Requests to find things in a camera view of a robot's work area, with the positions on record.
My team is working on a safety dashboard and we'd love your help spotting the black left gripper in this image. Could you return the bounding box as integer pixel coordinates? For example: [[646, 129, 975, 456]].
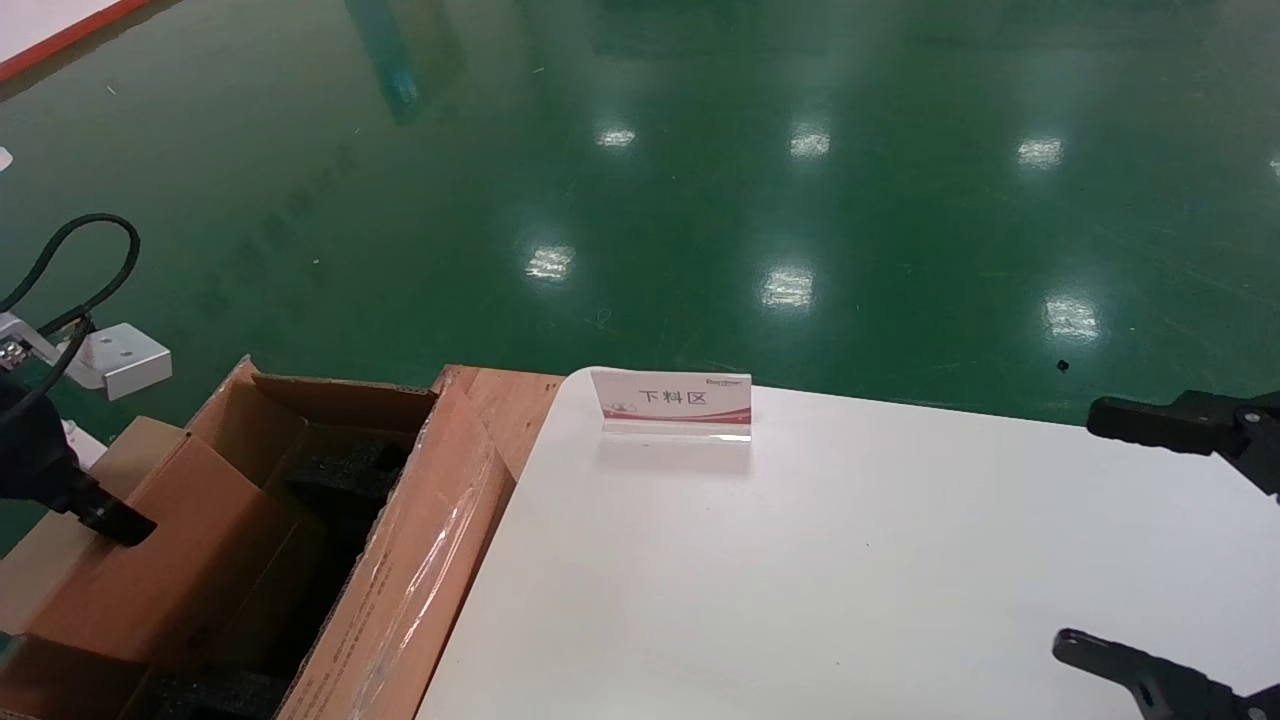
[[0, 372, 159, 548]]

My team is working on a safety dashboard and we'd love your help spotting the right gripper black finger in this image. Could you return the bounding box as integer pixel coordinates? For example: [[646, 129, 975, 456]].
[[1051, 630, 1280, 720], [1086, 392, 1280, 498]]

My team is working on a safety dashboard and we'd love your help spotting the large cardboard box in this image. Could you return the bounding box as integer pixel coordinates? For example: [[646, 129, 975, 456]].
[[0, 355, 566, 720]]

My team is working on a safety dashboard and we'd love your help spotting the white pipe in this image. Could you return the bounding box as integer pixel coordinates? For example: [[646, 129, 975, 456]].
[[63, 420, 108, 471]]

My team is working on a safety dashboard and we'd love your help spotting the black foam insert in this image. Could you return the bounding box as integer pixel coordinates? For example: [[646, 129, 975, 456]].
[[150, 438, 413, 720]]

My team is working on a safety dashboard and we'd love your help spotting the clear acrylic sign holder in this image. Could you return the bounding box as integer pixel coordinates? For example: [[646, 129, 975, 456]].
[[590, 368, 753, 443]]

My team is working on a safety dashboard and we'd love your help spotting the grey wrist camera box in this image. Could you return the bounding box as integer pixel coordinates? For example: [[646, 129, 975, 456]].
[[58, 322, 173, 402]]

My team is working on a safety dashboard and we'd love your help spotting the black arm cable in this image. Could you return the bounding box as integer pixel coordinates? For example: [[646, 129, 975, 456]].
[[0, 213, 142, 421]]

